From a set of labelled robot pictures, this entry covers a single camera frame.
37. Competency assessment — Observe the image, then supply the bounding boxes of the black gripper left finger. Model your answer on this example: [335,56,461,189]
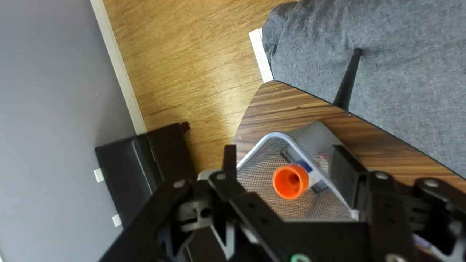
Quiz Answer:
[99,144,312,262]

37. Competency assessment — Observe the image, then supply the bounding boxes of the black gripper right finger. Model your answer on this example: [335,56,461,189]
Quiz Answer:
[331,144,415,262]

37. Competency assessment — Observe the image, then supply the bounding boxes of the glue stick with orange cap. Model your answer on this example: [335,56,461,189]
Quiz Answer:
[271,147,332,203]

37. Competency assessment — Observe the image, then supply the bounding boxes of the silver mesh pen holder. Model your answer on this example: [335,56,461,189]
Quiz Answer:
[235,121,362,224]

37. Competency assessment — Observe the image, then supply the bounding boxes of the black leather box cabinet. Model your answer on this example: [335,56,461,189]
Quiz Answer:
[94,121,197,230]

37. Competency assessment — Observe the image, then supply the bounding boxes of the black tapered table leg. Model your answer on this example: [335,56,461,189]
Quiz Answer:
[332,47,364,112]

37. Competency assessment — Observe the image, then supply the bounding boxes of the white flat strip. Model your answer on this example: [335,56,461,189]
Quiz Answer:
[248,26,276,85]

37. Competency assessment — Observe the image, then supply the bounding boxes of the dark grey carpet rug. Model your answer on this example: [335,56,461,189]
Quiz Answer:
[261,0,466,179]

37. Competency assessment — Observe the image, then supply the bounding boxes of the white baseboard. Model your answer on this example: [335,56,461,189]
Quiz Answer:
[89,0,149,136]

